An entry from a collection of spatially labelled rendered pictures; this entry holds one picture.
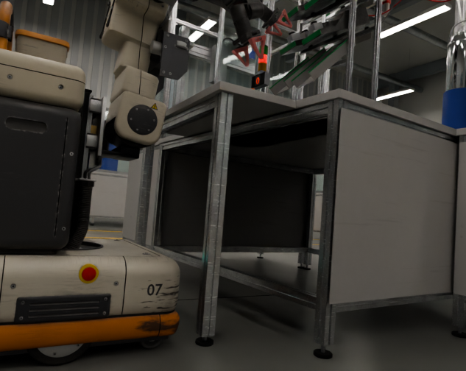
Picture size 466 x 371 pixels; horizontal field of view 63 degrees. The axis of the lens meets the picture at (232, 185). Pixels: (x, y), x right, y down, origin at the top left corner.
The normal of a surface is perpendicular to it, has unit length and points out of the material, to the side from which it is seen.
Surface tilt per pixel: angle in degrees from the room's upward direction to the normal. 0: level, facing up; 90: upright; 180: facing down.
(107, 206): 90
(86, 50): 90
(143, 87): 90
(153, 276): 84
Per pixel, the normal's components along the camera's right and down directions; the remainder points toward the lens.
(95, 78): 0.49, -0.02
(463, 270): -0.83, -0.10
